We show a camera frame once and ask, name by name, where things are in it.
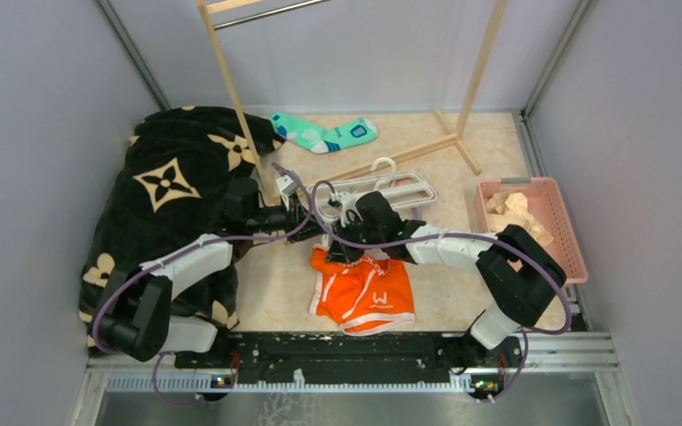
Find black floral blanket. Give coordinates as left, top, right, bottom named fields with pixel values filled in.
left=78, top=106, right=286, bottom=326

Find orange underwear white trim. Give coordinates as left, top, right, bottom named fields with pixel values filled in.
left=308, top=245, right=416, bottom=337

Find wooden drying rack frame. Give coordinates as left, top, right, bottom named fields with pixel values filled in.
left=195, top=0, right=510, bottom=247

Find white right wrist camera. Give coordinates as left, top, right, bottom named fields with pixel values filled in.
left=329, top=192, right=359, bottom=227

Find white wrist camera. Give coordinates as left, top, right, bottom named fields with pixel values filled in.
left=275, top=172, right=300, bottom=207
left=329, top=192, right=359, bottom=227

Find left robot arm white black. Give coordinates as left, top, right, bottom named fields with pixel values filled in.
left=91, top=172, right=322, bottom=367

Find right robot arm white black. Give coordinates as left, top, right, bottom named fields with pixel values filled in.
left=328, top=191, right=567, bottom=366

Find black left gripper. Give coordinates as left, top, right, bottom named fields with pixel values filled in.
left=248, top=192, right=329, bottom=244

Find beige cloth in basket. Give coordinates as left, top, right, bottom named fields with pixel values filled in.
left=485, top=192, right=555, bottom=247

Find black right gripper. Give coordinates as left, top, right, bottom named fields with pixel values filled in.
left=326, top=213, right=385, bottom=264

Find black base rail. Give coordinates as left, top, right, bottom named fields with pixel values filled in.
left=174, top=332, right=524, bottom=398

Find white plastic clip hanger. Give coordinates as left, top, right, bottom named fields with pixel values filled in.
left=308, top=157, right=438, bottom=224

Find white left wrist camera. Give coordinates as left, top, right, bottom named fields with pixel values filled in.
left=275, top=172, right=300, bottom=207

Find pink perforated plastic basket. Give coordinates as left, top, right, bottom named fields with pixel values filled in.
left=474, top=177, right=588, bottom=285

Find green patterned sock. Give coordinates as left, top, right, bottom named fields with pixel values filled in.
left=269, top=112, right=378, bottom=154

